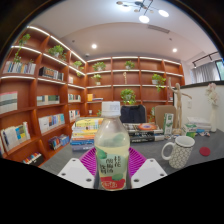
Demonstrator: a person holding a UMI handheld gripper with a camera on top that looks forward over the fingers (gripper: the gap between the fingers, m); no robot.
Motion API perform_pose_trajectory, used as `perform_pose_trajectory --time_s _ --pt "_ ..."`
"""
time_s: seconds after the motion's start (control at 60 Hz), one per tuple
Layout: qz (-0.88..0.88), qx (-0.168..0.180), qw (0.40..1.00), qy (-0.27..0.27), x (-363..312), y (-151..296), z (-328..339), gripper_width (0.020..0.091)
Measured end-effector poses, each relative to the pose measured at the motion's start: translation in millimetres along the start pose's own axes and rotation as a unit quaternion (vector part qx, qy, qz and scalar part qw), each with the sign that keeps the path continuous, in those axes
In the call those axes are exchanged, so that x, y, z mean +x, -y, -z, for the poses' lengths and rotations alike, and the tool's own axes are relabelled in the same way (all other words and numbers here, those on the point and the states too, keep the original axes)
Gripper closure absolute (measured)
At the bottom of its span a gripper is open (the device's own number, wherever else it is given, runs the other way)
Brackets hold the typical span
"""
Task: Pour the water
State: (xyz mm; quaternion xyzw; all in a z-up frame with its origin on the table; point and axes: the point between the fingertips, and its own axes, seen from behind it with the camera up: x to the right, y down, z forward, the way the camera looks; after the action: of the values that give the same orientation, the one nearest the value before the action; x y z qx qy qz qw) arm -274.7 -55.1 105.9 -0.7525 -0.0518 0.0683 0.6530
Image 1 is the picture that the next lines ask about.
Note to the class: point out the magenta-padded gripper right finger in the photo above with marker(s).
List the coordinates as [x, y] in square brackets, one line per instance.
[150, 171]

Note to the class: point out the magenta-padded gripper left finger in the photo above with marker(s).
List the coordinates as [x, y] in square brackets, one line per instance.
[75, 171]

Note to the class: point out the clear drink bottle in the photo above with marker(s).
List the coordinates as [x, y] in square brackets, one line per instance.
[111, 146]

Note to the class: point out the white mug with triangle pattern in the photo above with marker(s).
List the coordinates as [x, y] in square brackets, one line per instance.
[181, 155]

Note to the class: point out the stack of colourful books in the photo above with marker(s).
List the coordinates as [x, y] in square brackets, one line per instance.
[83, 133]

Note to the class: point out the tall green and white carton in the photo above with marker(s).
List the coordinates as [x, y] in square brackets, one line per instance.
[168, 124]

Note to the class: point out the green and white box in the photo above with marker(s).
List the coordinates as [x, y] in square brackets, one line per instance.
[190, 130]

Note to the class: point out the tan chair back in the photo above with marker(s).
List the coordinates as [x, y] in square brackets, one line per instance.
[163, 115]

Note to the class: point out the flat round red coaster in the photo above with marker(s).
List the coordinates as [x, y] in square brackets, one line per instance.
[205, 151]

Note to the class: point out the dark office chair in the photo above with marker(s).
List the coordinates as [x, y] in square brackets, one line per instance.
[133, 114]

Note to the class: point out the white vase with pale flowers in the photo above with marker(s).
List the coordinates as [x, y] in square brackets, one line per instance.
[213, 116]

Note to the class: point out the brown wooden shelf unit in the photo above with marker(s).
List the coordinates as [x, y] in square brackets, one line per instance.
[106, 80]

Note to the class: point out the grey curtain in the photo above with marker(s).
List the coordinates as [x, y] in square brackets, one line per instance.
[206, 72]

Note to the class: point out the round recessed ceiling light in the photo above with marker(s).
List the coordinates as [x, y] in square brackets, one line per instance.
[94, 46]
[174, 50]

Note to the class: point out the window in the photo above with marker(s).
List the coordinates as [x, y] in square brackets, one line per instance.
[220, 69]

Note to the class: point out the ceiling air vent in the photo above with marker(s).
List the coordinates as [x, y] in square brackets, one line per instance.
[158, 29]

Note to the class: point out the branched ceiling lamp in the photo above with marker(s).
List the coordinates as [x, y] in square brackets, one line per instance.
[144, 18]

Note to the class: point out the white wall switch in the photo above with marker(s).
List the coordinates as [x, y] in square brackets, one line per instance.
[189, 104]

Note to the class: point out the black ceiling track light rail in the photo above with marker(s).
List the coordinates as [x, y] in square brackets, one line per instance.
[203, 58]

